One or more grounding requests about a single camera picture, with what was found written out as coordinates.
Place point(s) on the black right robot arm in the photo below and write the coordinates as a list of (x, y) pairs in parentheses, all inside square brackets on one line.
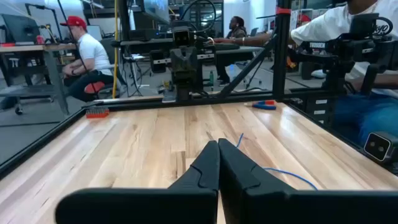
[(184, 93)]

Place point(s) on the person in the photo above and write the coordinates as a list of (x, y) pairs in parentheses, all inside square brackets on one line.
[(237, 31), (91, 49), (326, 25)]

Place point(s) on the small black camera box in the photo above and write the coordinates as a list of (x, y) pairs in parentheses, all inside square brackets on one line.
[(377, 146)]

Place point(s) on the wooden top desk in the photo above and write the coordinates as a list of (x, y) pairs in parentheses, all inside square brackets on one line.
[(31, 47)]

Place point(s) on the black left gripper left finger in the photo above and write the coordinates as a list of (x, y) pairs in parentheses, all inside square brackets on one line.
[(192, 199)]

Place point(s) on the black office chair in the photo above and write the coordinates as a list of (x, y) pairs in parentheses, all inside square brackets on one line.
[(109, 49)]

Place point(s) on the black drawer unit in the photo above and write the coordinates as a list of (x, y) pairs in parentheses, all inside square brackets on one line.
[(311, 107)]

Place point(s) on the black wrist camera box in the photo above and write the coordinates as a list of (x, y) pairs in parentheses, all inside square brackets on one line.
[(182, 37)]

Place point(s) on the red screwdriver bit set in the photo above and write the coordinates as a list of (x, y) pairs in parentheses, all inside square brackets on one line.
[(97, 113)]

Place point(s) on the black aluminium table frame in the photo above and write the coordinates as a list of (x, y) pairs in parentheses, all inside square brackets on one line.
[(281, 62)]

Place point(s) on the green bottle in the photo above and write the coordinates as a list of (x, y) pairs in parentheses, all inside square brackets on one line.
[(211, 79)]

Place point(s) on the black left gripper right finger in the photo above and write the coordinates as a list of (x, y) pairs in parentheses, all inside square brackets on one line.
[(255, 202)]

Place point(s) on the black monitor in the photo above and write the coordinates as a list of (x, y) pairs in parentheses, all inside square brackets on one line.
[(18, 29)]

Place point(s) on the red and blue pliers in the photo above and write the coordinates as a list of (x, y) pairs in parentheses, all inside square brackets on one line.
[(264, 105)]

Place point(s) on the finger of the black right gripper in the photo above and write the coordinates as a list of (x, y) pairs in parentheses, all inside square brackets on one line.
[(191, 65), (177, 65)]

